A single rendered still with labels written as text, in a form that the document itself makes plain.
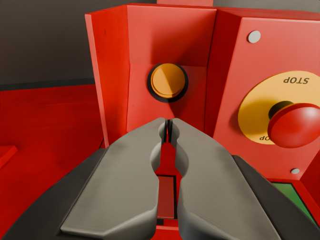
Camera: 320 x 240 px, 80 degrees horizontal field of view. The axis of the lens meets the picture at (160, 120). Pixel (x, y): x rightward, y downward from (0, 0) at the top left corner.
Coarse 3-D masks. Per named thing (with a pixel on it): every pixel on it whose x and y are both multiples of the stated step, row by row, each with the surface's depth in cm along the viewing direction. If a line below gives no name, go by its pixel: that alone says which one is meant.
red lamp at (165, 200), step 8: (160, 176) 20; (160, 184) 20; (168, 184) 20; (160, 192) 19; (168, 192) 19; (160, 200) 18; (168, 200) 18; (160, 208) 17; (168, 208) 17; (160, 216) 17; (168, 216) 17
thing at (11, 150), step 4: (0, 148) 51; (4, 148) 51; (8, 148) 50; (12, 148) 51; (16, 148) 52; (0, 152) 49; (4, 152) 49; (8, 152) 49; (12, 152) 51; (0, 156) 48; (4, 156) 48; (8, 156) 49; (0, 160) 47; (4, 160) 48; (0, 164) 47
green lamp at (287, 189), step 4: (276, 184) 20; (280, 184) 20; (284, 184) 20; (288, 184) 20; (280, 188) 20; (284, 188) 20; (288, 188) 20; (292, 188) 20; (284, 192) 19; (288, 192) 19; (292, 192) 19; (288, 196) 19; (292, 196) 19; (296, 196) 19; (292, 200) 19; (296, 200) 19; (300, 200) 19; (296, 204) 18; (300, 204) 18; (300, 208) 18; (304, 208) 18; (304, 212) 18; (308, 212) 18; (308, 216) 17; (312, 220) 17
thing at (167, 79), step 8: (168, 64) 21; (160, 72) 21; (168, 72) 21; (176, 72) 21; (152, 80) 21; (160, 80) 21; (168, 80) 21; (176, 80) 21; (184, 80) 21; (152, 88) 22; (160, 88) 21; (168, 88) 21; (176, 88) 21; (160, 96) 22; (168, 96) 21
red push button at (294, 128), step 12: (276, 108) 16; (288, 108) 14; (300, 108) 13; (312, 108) 13; (276, 120) 14; (288, 120) 14; (300, 120) 14; (312, 120) 14; (276, 132) 14; (288, 132) 14; (300, 132) 14; (312, 132) 14; (276, 144) 15; (288, 144) 15; (300, 144) 15
